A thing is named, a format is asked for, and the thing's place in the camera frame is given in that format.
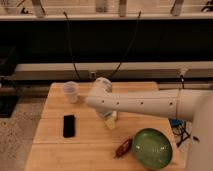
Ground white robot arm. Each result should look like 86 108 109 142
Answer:
85 77 213 171

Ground black rectangular eraser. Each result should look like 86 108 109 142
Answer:
63 115 75 138

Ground clear plastic cup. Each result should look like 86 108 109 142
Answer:
62 81 79 103

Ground brown red marker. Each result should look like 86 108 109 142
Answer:
115 138 132 158

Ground green round bowl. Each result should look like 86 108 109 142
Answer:
131 128 173 170

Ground white wall outlet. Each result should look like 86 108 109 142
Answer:
89 71 96 81

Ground left black hanging cable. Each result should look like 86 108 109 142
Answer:
62 11 82 81

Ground black hanging cable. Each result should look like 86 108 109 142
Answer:
107 10 142 79
62 11 82 81

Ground right black hanging cable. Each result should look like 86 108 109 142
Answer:
107 10 142 79

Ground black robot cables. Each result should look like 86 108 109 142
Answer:
169 118 192 148

